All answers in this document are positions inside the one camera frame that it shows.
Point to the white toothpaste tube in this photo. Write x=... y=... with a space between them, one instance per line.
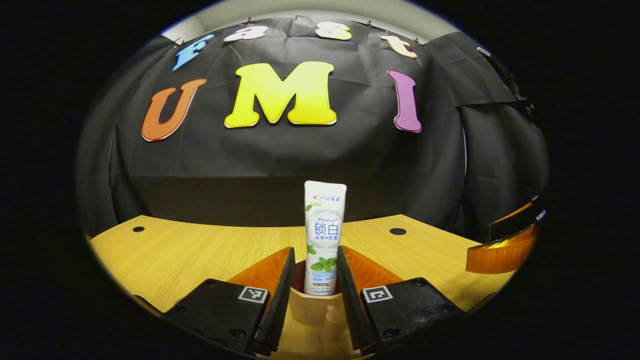
x=325 y=235

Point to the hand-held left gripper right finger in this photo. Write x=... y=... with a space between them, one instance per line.
x=350 y=305

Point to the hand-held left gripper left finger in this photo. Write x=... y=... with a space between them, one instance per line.
x=280 y=305

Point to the beige cup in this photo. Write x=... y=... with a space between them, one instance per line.
x=312 y=310

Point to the wooden desktop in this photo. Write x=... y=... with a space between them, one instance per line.
x=175 y=250

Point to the black backdrop cloth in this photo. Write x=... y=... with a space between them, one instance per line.
x=300 y=160

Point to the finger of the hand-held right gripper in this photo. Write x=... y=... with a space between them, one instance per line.
x=500 y=257
x=515 y=225

